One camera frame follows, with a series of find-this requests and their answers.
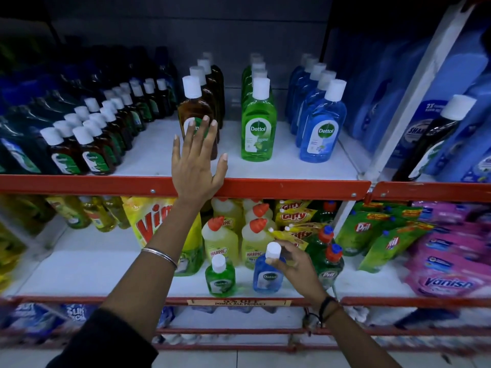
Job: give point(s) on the pile of pink pouches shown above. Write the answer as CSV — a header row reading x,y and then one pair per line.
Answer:
x,y
448,264

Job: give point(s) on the green dishwash pouch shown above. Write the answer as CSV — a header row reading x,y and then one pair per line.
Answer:
x,y
356,231
387,245
387,210

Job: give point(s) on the dark bottle with white cap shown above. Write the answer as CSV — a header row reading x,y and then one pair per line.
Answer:
x,y
429,145

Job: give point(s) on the large green antiseptic bottle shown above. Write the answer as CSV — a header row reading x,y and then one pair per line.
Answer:
x,y
259,130
260,73
257,58
258,65

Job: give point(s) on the person's left forearm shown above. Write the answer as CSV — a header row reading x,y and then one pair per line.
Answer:
x,y
153,264

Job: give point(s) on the silver bangle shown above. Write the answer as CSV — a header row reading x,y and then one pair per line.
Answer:
x,y
161,255

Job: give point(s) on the group of blue packets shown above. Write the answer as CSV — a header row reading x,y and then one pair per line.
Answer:
x,y
34,318

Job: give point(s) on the person's left middle finger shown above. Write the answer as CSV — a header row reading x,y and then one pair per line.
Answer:
x,y
202,134

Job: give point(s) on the person's right thumb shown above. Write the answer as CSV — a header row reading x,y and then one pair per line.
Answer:
x,y
275,264

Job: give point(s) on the row of dark green bottles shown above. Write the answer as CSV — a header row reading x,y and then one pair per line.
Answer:
x,y
23,141

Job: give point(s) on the black wrist band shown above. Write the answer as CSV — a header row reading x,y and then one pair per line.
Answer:
x,y
326,304

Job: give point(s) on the person's left little finger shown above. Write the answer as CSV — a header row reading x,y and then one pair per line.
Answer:
x,y
176,151

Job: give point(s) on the large blue antiseptic bottle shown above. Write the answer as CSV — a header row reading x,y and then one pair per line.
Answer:
x,y
310,64
305,58
326,78
317,70
322,134

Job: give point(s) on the rows of small brown bottles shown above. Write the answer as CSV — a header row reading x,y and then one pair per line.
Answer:
x,y
96,149

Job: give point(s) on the person's left hand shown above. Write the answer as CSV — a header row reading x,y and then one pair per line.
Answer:
x,y
193,172

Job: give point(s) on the person's right hand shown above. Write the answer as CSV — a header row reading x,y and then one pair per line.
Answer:
x,y
303,272

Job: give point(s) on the large brown antiseptic bottle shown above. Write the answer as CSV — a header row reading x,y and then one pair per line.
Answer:
x,y
191,105
207,55
198,74
204,65

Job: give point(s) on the person's right forearm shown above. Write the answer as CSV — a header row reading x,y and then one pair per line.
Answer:
x,y
356,337

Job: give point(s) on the green dishwash bottle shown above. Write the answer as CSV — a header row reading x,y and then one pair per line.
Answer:
x,y
320,245
326,210
330,272

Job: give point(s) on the small blue antiseptic bottle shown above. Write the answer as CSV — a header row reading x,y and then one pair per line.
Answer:
x,y
268,277

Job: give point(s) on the yellow liquid bottle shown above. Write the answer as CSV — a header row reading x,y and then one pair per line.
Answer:
x,y
117,210
69,212
98,216

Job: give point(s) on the white shelf upright post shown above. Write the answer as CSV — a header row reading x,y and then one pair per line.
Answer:
x,y
422,91

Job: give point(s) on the person's left thumb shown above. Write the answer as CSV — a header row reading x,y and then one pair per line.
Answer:
x,y
221,168

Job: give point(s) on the small green antiseptic bottle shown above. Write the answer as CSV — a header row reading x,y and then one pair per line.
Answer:
x,y
220,279

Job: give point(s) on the large yellow dishwash pouch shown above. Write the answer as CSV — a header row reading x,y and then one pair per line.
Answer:
x,y
144,222

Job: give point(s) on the group of blue refill pouches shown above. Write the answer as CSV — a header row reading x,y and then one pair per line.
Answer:
x,y
460,72

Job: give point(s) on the group of yellow packs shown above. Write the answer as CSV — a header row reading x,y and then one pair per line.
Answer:
x,y
15,233

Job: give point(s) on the orange shelf rail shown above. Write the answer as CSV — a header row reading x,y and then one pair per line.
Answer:
x,y
96,185
433,191

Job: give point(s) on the black sleeve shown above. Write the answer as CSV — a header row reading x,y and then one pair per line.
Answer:
x,y
103,344

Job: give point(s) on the yellow cleaner bottle red cap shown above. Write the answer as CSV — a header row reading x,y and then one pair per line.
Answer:
x,y
230,212
253,245
261,210
220,241

